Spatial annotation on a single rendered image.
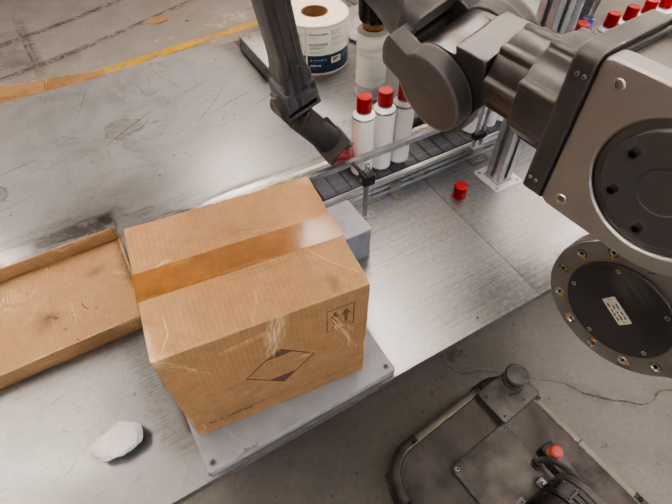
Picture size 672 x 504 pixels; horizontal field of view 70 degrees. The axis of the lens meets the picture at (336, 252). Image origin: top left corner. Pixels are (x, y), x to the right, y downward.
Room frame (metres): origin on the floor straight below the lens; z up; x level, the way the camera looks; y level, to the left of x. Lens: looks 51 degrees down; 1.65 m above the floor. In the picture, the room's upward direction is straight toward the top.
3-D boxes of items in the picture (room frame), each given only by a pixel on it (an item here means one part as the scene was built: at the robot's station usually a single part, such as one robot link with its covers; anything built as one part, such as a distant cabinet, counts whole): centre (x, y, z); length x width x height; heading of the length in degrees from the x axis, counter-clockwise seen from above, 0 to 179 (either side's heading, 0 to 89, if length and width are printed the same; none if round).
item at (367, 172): (0.79, -0.06, 0.91); 0.07 x 0.03 x 0.16; 30
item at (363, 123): (0.88, -0.06, 0.98); 0.05 x 0.05 x 0.20
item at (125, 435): (0.26, 0.36, 0.85); 0.08 x 0.07 x 0.04; 86
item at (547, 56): (0.32, -0.17, 1.45); 0.09 x 0.08 x 0.12; 126
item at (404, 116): (0.93, -0.15, 0.98); 0.05 x 0.05 x 0.20
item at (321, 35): (1.41, 0.06, 0.95); 0.20 x 0.20 x 0.14
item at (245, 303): (0.43, 0.14, 0.99); 0.30 x 0.24 x 0.27; 113
